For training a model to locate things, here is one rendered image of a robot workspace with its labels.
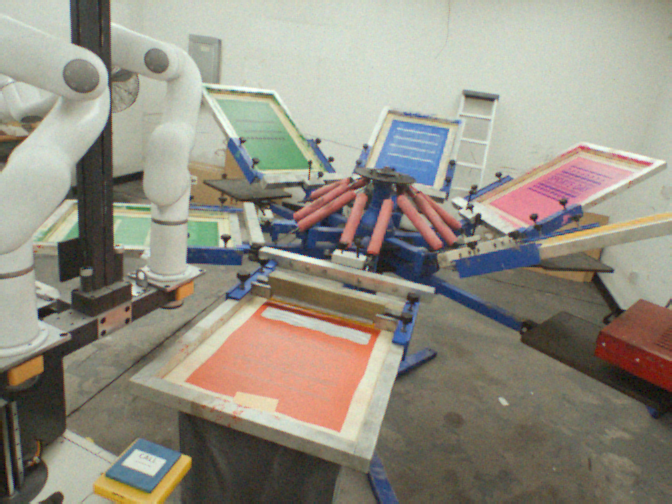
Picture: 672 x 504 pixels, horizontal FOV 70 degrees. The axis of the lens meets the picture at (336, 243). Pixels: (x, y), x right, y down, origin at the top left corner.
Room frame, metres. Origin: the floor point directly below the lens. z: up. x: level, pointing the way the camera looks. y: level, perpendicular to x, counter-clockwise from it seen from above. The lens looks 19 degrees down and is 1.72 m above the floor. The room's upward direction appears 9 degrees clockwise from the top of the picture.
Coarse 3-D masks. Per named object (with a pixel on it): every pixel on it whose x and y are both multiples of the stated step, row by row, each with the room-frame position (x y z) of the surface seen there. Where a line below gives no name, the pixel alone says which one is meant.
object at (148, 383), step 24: (336, 288) 1.59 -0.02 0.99; (216, 312) 1.29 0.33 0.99; (192, 336) 1.14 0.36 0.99; (168, 360) 1.01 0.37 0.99; (144, 384) 0.91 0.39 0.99; (168, 384) 0.92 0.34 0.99; (384, 384) 1.05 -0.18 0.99; (192, 408) 0.88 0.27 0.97; (216, 408) 0.87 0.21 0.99; (240, 408) 0.88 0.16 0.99; (384, 408) 0.95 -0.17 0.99; (264, 432) 0.84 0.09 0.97; (288, 432) 0.83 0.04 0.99; (312, 432) 0.84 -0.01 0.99; (336, 456) 0.80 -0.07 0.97; (360, 456) 0.79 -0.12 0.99
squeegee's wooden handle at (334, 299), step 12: (276, 276) 1.46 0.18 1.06; (276, 288) 1.46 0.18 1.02; (288, 288) 1.45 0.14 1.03; (300, 288) 1.44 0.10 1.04; (312, 288) 1.43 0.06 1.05; (324, 288) 1.43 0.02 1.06; (300, 300) 1.44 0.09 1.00; (312, 300) 1.43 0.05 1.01; (324, 300) 1.42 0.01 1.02; (336, 300) 1.41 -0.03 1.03; (348, 300) 1.40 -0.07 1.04; (360, 300) 1.39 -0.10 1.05; (372, 300) 1.39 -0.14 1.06; (348, 312) 1.40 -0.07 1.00; (360, 312) 1.39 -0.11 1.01; (372, 312) 1.38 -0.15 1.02; (384, 312) 1.40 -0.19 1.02
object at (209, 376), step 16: (272, 304) 1.46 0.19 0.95; (256, 320) 1.34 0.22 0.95; (272, 320) 1.35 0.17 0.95; (240, 336) 1.23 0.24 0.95; (224, 352) 1.14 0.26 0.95; (208, 368) 1.05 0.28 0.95; (192, 384) 0.98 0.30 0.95; (208, 384) 0.99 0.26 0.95; (224, 384) 1.00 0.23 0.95; (240, 384) 1.01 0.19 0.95; (256, 384) 1.02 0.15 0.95
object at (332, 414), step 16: (336, 320) 1.42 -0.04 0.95; (368, 352) 1.25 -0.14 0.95; (352, 368) 1.15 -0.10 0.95; (352, 384) 1.08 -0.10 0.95; (288, 400) 0.97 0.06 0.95; (304, 400) 0.98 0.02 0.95; (320, 400) 0.99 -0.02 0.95; (336, 400) 1.00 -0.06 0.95; (304, 416) 0.93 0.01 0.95; (320, 416) 0.93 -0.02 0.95; (336, 416) 0.94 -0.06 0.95
